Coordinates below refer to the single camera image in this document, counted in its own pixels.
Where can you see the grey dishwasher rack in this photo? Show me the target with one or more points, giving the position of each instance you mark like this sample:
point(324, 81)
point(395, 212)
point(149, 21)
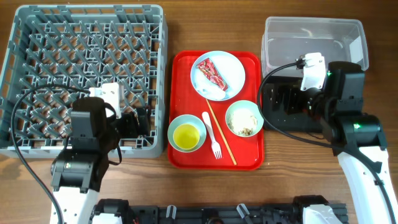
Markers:
point(55, 53)

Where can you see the light blue round plate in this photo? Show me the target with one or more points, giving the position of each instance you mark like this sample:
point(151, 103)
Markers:
point(228, 66)

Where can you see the white plastic fork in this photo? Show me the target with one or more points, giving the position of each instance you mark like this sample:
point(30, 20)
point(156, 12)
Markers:
point(215, 146)

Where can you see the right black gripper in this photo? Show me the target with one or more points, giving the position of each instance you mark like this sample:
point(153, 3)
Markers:
point(291, 94)

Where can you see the wooden chopstick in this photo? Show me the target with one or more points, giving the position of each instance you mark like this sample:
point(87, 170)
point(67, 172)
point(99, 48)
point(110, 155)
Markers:
point(222, 133)

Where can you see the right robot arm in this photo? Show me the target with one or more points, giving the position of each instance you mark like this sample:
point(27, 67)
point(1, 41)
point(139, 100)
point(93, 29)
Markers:
point(356, 138)

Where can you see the light blue bowl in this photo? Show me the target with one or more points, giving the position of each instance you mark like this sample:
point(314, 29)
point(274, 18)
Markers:
point(187, 119)

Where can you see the black waste bin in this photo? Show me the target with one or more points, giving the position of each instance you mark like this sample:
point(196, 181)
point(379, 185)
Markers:
point(299, 122)

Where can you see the clear plastic waste bin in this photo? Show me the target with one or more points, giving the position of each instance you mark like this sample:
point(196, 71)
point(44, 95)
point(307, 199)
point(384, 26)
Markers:
point(287, 38)

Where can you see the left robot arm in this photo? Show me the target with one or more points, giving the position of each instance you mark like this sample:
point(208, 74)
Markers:
point(77, 172)

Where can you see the red snack wrapper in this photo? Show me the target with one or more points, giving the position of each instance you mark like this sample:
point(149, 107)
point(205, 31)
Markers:
point(208, 68)

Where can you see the green bowl with rice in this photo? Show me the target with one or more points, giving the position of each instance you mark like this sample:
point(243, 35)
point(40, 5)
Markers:
point(243, 118)

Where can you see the white napkin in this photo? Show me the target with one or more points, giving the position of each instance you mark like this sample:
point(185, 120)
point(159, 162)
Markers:
point(211, 91)

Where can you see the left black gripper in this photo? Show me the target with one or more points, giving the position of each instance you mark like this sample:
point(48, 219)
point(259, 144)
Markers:
point(132, 130)

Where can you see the yellow plastic cup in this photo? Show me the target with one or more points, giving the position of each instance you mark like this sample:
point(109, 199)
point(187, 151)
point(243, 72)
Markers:
point(186, 136)

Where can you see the red serving tray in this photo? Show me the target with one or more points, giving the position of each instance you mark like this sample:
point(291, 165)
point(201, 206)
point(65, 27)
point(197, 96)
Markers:
point(248, 152)

